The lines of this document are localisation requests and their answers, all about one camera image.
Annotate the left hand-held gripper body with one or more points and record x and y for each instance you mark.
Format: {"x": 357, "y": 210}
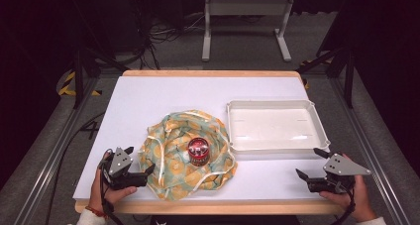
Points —
{"x": 120, "y": 164}

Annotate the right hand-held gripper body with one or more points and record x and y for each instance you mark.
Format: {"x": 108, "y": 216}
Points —
{"x": 343, "y": 167}

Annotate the orange green patterned cloth bag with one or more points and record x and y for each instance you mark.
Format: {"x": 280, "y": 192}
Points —
{"x": 175, "y": 159}

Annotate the red round can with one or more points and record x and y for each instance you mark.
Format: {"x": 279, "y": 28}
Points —
{"x": 198, "y": 151}

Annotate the person's left hand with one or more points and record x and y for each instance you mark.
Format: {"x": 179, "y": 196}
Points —
{"x": 99, "y": 192}

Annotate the person's right hand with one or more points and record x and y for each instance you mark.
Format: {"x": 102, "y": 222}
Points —
{"x": 361, "y": 198}

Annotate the white plastic tray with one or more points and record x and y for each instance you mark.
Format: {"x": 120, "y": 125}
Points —
{"x": 275, "y": 127}

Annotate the person's right white sleeve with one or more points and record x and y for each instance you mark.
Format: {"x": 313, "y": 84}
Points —
{"x": 371, "y": 221}

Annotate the person's white sleeve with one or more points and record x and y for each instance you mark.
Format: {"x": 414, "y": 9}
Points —
{"x": 87, "y": 219}
{"x": 371, "y": 221}

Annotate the person's left white sleeve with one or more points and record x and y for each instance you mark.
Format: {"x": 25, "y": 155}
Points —
{"x": 87, "y": 219}

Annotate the white table mat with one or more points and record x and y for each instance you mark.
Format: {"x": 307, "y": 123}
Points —
{"x": 165, "y": 92}

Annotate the yellow black hazard tape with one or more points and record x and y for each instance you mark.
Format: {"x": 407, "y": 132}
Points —
{"x": 306, "y": 83}
{"x": 67, "y": 84}

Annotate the black metal stand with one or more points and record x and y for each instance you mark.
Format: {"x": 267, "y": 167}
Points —
{"x": 78, "y": 73}
{"x": 348, "y": 76}

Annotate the person's dark clothing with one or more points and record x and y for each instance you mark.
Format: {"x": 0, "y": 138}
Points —
{"x": 224, "y": 220}

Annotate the aluminium rail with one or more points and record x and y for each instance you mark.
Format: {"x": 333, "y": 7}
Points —
{"x": 373, "y": 159}
{"x": 52, "y": 159}

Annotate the white metal frame stand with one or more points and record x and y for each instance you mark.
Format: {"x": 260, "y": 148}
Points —
{"x": 246, "y": 7}

